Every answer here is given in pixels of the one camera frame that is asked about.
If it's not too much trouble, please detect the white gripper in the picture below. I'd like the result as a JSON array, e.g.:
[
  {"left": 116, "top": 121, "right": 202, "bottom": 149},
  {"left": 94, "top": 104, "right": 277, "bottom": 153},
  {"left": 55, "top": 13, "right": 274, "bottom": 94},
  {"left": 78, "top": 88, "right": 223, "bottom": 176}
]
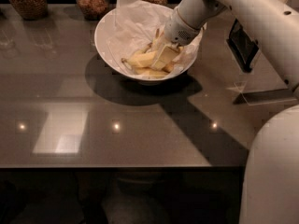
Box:
[{"left": 150, "top": 7, "right": 200, "bottom": 70}]

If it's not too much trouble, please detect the large yellow banana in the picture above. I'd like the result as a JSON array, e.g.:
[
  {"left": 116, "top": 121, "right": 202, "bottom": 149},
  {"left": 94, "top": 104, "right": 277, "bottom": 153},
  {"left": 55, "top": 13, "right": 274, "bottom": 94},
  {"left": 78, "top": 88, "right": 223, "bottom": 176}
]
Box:
[{"left": 121, "top": 50, "right": 156, "bottom": 68}]

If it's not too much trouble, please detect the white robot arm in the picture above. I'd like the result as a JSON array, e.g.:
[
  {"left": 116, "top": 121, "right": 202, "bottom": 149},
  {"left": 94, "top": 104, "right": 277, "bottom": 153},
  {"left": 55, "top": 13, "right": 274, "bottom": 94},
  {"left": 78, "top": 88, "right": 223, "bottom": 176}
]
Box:
[{"left": 164, "top": 0, "right": 299, "bottom": 224}]

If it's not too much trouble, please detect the upright yellow banana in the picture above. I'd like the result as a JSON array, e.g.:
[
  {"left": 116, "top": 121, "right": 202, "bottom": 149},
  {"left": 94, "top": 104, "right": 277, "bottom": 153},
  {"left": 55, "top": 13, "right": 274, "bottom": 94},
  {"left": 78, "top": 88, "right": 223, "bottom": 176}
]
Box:
[{"left": 151, "top": 29, "right": 164, "bottom": 51}]

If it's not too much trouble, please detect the small right banana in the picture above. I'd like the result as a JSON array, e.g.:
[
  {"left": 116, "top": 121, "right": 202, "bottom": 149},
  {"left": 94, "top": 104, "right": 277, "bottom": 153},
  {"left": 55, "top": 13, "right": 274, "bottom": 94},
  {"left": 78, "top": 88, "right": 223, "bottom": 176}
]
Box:
[{"left": 163, "top": 63, "right": 175, "bottom": 73}]

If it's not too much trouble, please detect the bottom yellow banana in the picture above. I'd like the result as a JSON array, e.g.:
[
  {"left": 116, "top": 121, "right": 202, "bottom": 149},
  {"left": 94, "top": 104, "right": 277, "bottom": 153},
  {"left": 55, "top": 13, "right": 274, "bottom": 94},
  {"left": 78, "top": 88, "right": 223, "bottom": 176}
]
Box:
[{"left": 135, "top": 67, "right": 168, "bottom": 78}]

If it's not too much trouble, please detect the white ceramic bowl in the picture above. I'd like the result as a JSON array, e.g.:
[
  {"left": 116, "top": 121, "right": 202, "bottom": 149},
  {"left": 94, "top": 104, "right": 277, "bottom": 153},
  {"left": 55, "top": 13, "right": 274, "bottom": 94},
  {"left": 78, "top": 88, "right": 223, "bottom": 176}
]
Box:
[{"left": 94, "top": 6, "right": 203, "bottom": 85}]

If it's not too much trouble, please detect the white crumpled paper liner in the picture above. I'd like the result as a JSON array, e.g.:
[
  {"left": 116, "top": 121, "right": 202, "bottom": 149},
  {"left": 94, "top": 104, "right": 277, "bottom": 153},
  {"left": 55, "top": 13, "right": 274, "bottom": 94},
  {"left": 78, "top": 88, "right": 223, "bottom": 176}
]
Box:
[{"left": 106, "top": 0, "right": 204, "bottom": 81}]

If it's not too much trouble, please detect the middle glass jar of grains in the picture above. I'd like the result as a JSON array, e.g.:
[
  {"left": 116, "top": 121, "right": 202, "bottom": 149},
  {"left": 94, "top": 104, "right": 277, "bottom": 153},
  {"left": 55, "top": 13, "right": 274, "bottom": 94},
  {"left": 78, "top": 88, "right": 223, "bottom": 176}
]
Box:
[{"left": 73, "top": 0, "right": 111, "bottom": 21}]

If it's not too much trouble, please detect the clear acrylic stand base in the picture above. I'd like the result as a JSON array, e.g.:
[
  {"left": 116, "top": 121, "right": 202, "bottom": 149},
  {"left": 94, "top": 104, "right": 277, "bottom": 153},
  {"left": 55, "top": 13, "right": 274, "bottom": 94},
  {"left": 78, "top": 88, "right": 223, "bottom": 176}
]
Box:
[{"left": 227, "top": 81, "right": 296, "bottom": 105}]

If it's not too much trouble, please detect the left glass jar of grains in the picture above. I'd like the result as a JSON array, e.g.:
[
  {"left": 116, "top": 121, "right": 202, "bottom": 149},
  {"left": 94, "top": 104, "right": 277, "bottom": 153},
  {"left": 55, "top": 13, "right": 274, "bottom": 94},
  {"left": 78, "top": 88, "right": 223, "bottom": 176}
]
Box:
[{"left": 8, "top": 0, "right": 48, "bottom": 21}]

